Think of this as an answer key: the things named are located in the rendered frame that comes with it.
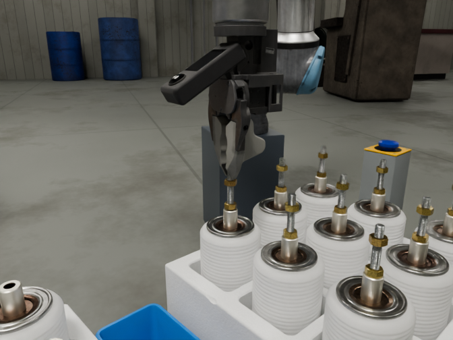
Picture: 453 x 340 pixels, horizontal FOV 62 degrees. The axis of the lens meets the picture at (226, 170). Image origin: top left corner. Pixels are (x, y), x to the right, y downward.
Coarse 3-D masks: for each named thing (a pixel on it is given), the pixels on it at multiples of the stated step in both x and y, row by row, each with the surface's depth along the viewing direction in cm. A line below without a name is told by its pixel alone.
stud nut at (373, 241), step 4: (372, 236) 40; (384, 236) 40; (372, 240) 40; (376, 240) 40; (380, 240) 40; (384, 240) 40; (372, 244) 40; (376, 244) 40; (380, 244) 40; (384, 244) 40
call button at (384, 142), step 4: (380, 140) 81; (384, 140) 81; (388, 140) 81; (392, 140) 81; (380, 144) 79; (384, 144) 79; (388, 144) 78; (392, 144) 78; (396, 144) 78; (384, 148) 79; (388, 148) 79; (392, 148) 79
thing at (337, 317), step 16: (336, 304) 42; (336, 320) 41; (352, 320) 40; (368, 320) 39; (384, 320) 39; (400, 320) 39; (336, 336) 42; (352, 336) 40; (368, 336) 39; (384, 336) 39; (400, 336) 39
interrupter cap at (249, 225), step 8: (240, 216) 62; (208, 224) 60; (216, 224) 60; (240, 224) 60; (248, 224) 60; (216, 232) 57; (224, 232) 57; (232, 232) 57; (240, 232) 57; (248, 232) 57
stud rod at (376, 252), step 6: (378, 228) 40; (384, 228) 40; (378, 234) 40; (372, 246) 41; (372, 252) 41; (378, 252) 41; (372, 258) 41; (378, 258) 41; (372, 264) 41; (378, 264) 41
